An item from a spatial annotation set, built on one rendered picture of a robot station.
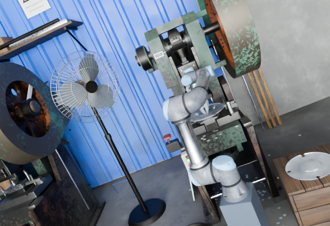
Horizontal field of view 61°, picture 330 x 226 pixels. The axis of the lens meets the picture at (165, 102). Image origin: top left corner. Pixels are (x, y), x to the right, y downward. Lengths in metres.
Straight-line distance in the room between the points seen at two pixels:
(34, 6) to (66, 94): 1.56
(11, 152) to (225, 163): 1.51
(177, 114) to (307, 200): 0.88
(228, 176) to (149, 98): 1.99
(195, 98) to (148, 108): 1.94
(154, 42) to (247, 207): 1.22
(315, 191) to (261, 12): 2.19
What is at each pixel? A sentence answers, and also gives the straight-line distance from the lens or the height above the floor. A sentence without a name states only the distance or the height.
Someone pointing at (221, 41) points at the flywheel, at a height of 1.19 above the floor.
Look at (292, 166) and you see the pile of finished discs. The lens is 1.99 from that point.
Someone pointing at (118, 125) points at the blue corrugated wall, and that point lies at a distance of 3.49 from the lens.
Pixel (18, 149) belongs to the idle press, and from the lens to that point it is 2.27.
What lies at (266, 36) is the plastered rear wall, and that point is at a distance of 3.47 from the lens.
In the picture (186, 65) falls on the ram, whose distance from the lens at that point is 2.08.
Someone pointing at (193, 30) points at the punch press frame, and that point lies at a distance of 2.03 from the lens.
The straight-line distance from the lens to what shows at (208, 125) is 2.09.
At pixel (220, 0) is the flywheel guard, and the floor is 1.47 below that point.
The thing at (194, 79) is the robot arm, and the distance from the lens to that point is 1.85.
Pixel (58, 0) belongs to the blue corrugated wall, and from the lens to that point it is 3.52.
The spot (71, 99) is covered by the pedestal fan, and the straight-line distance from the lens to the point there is 2.29.
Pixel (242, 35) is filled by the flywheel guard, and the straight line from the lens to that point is 1.80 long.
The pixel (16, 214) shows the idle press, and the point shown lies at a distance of 2.72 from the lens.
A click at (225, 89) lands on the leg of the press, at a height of 0.79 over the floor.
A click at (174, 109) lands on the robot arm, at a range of 1.50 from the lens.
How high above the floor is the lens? 1.41
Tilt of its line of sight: 12 degrees down
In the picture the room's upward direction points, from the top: 24 degrees counter-clockwise
